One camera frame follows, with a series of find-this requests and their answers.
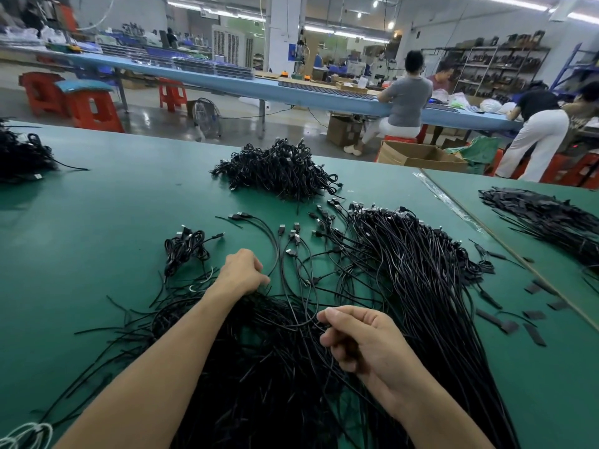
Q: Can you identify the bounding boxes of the person's right hand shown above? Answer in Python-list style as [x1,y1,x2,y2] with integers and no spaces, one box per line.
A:
[316,306,424,408]

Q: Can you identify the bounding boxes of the person's left hand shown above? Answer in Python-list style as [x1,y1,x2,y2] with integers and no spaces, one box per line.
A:
[210,248,271,305]

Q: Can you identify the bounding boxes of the bundle of long black cables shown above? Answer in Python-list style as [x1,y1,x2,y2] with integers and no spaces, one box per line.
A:
[309,196,520,449]

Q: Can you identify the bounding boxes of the heap of black cables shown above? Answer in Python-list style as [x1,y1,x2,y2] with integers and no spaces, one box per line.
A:
[0,121,90,183]
[210,138,343,202]

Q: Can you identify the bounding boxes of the pile of black cables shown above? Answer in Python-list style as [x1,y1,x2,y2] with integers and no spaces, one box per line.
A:
[37,210,404,449]

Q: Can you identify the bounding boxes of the spread of straight black cables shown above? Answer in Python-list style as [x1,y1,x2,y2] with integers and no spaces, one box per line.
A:
[479,186,599,272]

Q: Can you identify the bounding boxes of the person's right forearm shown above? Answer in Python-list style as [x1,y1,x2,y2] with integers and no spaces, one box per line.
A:
[393,374,495,449]

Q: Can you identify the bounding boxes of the person's left forearm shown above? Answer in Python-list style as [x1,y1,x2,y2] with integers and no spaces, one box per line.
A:
[56,287,237,449]

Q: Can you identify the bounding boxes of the grey floor fan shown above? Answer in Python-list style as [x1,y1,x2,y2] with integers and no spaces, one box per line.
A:
[187,98,223,141]

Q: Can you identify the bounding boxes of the scattered dark tie pieces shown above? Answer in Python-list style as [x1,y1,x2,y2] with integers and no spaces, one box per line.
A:
[470,238,569,347]

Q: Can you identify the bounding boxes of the small cardboard box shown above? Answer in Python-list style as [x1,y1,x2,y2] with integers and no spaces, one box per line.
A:
[326,113,364,148]

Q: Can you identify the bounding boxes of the long blue workbench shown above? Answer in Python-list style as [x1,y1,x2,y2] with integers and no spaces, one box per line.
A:
[28,46,525,133]

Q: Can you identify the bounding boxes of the red plastic stool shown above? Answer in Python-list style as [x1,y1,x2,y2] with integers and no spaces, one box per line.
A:
[541,152,599,188]
[19,72,65,115]
[157,77,188,113]

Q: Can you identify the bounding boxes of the open cardboard box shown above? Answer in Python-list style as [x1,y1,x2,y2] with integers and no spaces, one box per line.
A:
[376,140,469,174]

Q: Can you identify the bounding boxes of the red stool with blue seat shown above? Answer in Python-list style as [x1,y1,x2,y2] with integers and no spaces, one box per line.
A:
[54,79,125,133]

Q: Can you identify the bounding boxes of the green bag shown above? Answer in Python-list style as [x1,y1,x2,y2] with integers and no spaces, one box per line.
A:
[452,135,507,174]

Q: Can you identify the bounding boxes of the white pillar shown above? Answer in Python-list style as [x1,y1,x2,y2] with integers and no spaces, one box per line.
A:
[266,0,307,74]

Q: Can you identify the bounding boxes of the pile of white bags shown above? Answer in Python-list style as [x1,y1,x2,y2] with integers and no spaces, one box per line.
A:
[447,91,525,114]

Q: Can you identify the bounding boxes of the metal storage shelf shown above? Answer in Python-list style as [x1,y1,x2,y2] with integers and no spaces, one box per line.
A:
[444,32,553,97]

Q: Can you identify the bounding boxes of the blue metal rack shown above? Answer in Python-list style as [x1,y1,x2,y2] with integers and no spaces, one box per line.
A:
[552,42,599,90]

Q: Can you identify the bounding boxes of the bunch of white wire rings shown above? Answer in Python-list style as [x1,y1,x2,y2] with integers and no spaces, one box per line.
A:
[0,422,54,449]

